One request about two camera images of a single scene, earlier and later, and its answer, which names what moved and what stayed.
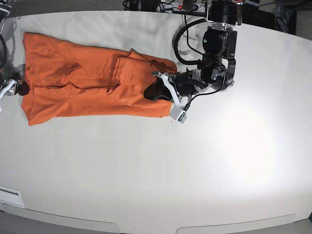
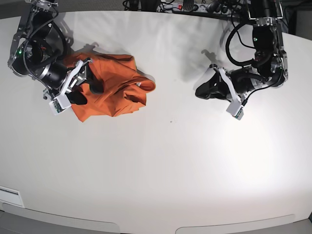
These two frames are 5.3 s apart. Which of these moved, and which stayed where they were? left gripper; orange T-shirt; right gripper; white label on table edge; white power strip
Moved: left gripper; orange T-shirt; right gripper
Stayed: white power strip; white label on table edge
